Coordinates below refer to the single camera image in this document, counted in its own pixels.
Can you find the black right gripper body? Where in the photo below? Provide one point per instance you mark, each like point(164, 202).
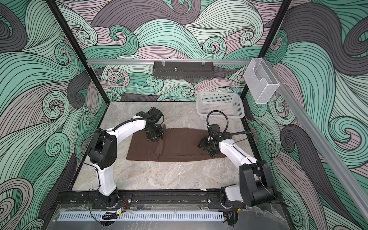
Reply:
point(207, 145)

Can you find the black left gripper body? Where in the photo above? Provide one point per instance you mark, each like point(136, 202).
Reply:
point(155, 133)

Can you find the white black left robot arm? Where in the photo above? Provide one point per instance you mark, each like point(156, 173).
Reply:
point(102, 150)

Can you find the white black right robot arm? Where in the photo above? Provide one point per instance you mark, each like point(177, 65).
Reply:
point(256, 184)

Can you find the white plastic laundry basket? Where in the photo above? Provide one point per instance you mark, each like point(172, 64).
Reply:
point(228, 103)

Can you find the black corner post right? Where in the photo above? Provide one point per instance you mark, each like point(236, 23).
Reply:
point(274, 28)

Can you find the black corner post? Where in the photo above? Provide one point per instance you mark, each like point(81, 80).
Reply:
point(274, 28)
point(69, 35)

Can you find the black perforated wall tray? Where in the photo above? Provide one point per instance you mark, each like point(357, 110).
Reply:
point(183, 71)

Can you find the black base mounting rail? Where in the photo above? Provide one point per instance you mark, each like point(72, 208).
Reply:
point(134, 199)

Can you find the aluminium rail back wall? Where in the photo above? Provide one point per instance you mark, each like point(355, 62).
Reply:
point(131, 61)

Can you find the aluminium rail wall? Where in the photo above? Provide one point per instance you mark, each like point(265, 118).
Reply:
point(131, 61)
point(297, 104)

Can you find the clear plastic wall bin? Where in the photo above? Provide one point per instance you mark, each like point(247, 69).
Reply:
point(261, 80)

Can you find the white slotted cable duct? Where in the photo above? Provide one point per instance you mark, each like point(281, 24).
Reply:
point(145, 216)

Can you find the aluminium rail right wall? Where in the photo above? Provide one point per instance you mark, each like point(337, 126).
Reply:
point(297, 104)

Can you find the black corner post left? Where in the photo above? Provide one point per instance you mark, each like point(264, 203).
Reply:
point(69, 35)

